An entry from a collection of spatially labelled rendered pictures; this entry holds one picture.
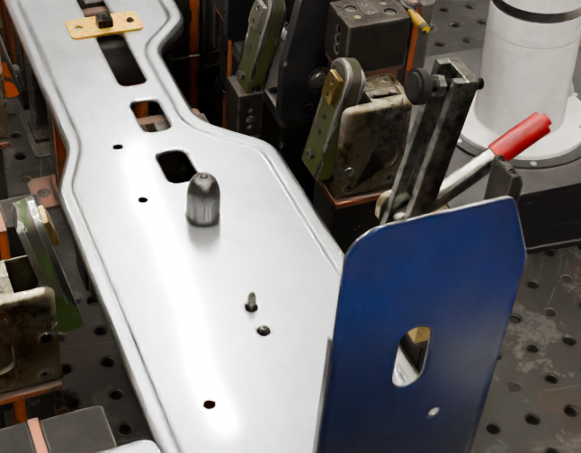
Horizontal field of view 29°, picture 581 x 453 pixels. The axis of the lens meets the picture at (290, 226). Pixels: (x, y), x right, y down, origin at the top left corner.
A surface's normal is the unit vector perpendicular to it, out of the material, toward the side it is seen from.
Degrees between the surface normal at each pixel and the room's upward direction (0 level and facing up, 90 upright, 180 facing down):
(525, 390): 0
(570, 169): 4
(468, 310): 90
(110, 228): 0
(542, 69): 88
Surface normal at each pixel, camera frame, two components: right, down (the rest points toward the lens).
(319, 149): -0.89, 0.05
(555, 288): 0.07, -0.74
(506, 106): -0.51, 0.56
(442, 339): 0.38, 0.64
